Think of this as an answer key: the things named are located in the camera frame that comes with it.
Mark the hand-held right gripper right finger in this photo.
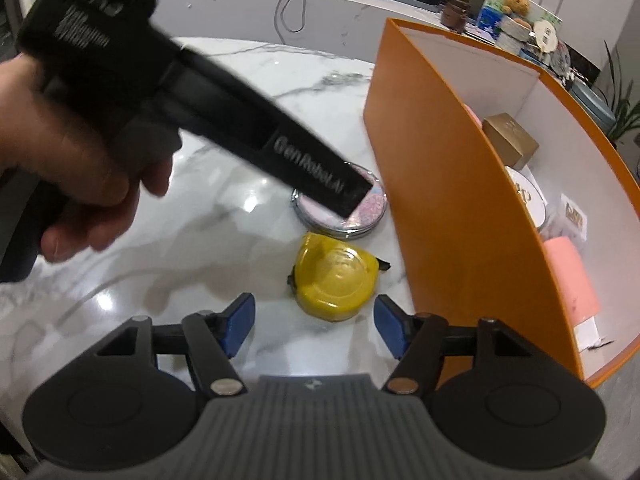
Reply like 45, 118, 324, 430
373, 294, 548, 395

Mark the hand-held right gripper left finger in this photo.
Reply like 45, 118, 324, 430
95, 292, 257, 396

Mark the yellow tape measure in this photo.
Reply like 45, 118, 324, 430
287, 232, 390, 322

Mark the round pink compact mirror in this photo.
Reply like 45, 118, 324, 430
291, 162, 385, 238

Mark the orange storage box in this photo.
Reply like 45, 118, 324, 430
363, 17, 640, 391

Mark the round white gold compact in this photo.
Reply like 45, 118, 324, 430
505, 165, 549, 233

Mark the pink box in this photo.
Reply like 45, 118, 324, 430
542, 236, 601, 328

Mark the gold square box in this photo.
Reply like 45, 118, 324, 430
481, 114, 540, 171

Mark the person's left hand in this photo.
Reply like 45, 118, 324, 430
0, 57, 183, 263

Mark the marble tv cabinet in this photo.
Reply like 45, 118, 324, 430
155, 0, 451, 48

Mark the clear bag with gold print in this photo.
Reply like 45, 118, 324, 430
540, 192, 588, 248

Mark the grey blue trash bin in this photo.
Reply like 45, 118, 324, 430
570, 80, 617, 132

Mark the green potted plant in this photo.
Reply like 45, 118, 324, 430
595, 40, 640, 147

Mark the blue tissue box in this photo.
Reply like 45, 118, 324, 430
477, 4, 503, 32

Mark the white round fan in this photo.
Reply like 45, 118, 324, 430
532, 19, 559, 57

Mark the green white poster card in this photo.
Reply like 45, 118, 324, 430
490, 0, 563, 36

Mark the black cable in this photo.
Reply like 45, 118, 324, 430
272, 0, 321, 48

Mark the brown strap bag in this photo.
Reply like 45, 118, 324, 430
440, 0, 471, 34

